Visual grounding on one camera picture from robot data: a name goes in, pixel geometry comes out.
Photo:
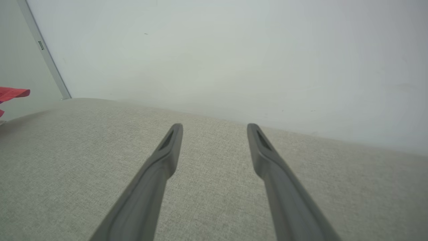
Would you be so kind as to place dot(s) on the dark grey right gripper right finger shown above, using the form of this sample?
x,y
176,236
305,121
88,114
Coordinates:
x,y
287,201

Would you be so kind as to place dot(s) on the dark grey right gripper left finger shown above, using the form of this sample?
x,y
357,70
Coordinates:
x,y
147,197

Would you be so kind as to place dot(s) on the red and white garment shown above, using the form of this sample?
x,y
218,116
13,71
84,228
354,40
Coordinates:
x,y
11,93

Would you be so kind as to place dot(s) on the grey metal wall strip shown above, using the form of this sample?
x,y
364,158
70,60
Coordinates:
x,y
43,50

